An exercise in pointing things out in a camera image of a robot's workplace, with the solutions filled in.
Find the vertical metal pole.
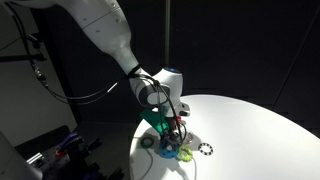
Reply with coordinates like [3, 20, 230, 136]
[165, 0, 171, 66]

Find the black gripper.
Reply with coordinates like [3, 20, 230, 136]
[162, 116, 186, 146]

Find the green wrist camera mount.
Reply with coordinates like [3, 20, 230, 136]
[140, 109, 169, 135]

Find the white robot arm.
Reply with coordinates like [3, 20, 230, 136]
[10, 0, 190, 145]

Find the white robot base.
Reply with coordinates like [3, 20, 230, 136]
[0, 132, 43, 180]

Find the purple handled clamp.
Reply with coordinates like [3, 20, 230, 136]
[59, 132, 79, 148]

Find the black and white ring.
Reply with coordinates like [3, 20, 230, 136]
[198, 142, 215, 156]

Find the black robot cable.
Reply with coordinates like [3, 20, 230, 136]
[6, 3, 188, 148]

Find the orange handled clamp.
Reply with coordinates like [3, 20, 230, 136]
[55, 150, 67, 157]

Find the lime green gear ring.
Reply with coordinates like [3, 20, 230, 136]
[176, 145, 194, 163]

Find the dark green ring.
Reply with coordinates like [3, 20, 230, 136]
[140, 136, 155, 149]

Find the blue dotted ring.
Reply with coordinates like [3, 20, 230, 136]
[158, 141, 181, 160]

